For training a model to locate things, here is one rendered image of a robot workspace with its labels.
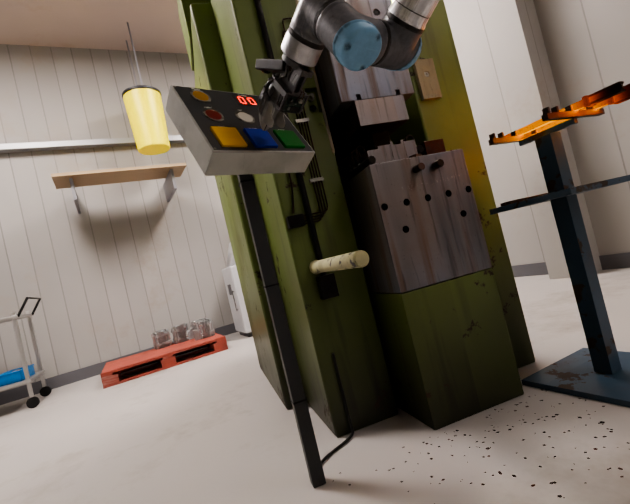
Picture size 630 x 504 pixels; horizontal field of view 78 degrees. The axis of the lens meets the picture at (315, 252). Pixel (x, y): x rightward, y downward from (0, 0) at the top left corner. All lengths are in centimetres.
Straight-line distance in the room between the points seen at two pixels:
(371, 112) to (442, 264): 60
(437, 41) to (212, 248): 390
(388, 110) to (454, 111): 42
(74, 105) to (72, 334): 260
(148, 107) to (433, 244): 405
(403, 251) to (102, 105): 468
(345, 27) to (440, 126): 101
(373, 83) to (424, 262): 67
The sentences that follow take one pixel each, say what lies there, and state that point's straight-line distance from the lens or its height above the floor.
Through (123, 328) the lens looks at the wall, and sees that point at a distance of 498.
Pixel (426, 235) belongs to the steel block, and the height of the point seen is 64.
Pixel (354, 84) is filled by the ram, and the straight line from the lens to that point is 152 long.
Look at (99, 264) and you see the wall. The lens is 501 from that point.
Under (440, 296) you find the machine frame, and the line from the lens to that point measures 141.
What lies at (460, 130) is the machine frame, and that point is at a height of 104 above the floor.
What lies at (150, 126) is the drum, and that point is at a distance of 488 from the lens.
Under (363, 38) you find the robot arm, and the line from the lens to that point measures 85.
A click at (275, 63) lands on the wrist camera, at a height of 113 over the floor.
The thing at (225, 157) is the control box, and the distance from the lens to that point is 103.
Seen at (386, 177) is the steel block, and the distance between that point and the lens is 137.
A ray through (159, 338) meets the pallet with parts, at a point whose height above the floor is 24.
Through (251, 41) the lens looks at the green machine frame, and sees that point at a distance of 166.
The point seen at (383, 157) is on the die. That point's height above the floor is 95.
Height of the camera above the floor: 64
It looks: 1 degrees up
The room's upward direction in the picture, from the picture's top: 14 degrees counter-clockwise
